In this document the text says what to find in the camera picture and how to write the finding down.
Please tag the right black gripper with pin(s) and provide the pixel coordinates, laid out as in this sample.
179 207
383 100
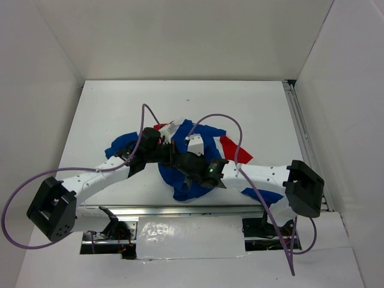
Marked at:
201 156

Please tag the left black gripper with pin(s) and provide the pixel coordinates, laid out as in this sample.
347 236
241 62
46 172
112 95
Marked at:
172 155

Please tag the red white blue jacket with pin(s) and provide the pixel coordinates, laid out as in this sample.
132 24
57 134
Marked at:
216 145

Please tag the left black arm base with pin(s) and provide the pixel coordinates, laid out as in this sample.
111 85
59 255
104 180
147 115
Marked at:
117 237

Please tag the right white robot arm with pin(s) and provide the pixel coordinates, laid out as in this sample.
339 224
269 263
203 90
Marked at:
288 191

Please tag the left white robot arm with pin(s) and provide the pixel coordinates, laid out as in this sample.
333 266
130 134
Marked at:
56 208

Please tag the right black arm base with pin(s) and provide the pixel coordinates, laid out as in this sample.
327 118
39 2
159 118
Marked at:
261 236

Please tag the white taped cover panel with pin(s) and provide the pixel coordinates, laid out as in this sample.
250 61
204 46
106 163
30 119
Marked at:
168 238

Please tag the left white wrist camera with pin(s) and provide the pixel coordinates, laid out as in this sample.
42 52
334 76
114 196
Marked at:
166 133

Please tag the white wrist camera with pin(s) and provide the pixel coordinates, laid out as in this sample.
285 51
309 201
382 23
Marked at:
195 144
166 133

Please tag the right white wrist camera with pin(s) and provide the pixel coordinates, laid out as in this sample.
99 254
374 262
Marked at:
195 144

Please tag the aluminium front rail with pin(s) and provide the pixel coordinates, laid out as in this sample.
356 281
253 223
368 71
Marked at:
178 211

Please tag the aluminium rail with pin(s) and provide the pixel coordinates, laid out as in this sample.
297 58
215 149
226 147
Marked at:
178 211
301 129

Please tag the aluminium right side rail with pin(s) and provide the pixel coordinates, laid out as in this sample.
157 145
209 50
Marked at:
301 129

